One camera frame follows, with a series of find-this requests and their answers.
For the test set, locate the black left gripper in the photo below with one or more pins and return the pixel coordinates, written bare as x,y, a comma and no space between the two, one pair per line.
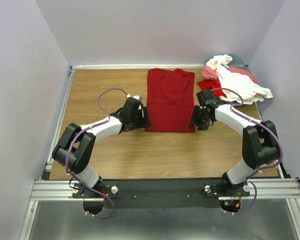
145,122

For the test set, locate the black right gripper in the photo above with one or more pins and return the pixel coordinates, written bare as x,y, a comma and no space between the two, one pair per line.
203,126

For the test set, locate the dark red t shirt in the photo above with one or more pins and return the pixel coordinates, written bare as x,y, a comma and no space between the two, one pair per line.
170,100

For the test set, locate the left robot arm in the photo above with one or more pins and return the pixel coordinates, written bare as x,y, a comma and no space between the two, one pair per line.
74,148

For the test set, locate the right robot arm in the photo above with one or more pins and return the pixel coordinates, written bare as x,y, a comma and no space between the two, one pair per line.
261,148

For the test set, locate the pink t shirt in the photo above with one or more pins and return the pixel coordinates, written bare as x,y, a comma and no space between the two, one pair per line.
207,74

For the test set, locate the white t shirt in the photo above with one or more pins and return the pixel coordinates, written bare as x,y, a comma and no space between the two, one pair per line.
237,87

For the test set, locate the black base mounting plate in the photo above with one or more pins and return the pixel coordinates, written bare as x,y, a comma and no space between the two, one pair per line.
104,204

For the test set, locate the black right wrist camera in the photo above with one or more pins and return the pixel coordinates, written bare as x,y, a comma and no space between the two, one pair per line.
205,97

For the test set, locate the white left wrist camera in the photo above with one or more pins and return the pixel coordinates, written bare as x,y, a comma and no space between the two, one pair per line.
138,97

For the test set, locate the aluminium frame extrusion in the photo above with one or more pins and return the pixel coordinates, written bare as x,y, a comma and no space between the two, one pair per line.
262,188

